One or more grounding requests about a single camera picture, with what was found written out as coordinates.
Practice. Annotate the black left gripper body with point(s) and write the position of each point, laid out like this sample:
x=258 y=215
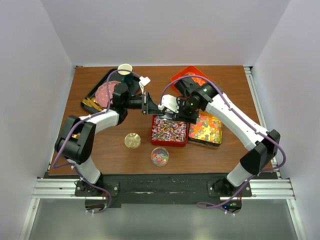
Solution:
x=144 y=100

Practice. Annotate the clear glass jar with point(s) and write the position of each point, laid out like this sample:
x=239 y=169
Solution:
x=159 y=156

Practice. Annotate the red box of swirl candies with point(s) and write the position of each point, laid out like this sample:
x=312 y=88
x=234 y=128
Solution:
x=168 y=133

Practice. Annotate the black serving tray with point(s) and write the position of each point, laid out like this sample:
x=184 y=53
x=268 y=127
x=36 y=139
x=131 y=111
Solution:
x=133 y=89

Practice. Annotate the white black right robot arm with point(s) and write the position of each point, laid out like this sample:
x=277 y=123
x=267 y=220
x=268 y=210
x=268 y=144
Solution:
x=262 y=145

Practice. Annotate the tin of star candies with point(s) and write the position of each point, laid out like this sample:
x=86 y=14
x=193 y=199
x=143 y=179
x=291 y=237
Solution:
x=207 y=131

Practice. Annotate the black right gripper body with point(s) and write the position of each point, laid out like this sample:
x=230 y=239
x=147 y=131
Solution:
x=188 y=113

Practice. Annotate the aluminium frame rail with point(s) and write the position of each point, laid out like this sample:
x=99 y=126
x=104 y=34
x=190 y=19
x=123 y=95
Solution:
x=262 y=189

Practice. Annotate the dark green mug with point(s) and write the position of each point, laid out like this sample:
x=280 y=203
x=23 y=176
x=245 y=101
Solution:
x=125 y=72

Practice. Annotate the orange box of candies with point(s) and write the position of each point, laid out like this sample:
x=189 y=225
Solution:
x=191 y=71

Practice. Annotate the gold cutlery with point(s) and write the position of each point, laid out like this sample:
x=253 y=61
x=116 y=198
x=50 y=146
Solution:
x=90 y=103

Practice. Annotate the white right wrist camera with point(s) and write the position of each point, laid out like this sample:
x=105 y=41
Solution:
x=169 y=102

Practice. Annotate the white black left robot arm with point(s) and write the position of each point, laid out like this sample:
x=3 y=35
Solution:
x=77 y=153

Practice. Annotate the pink polka dot plate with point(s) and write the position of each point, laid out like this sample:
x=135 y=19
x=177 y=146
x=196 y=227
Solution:
x=104 y=93

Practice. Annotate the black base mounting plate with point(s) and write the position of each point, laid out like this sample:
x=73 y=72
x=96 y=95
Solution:
x=113 y=191

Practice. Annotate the yellow mug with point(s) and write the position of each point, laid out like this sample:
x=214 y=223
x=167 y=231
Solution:
x=76 y=135

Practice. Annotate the gold jar lid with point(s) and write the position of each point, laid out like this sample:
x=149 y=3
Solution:
x=132 y=140

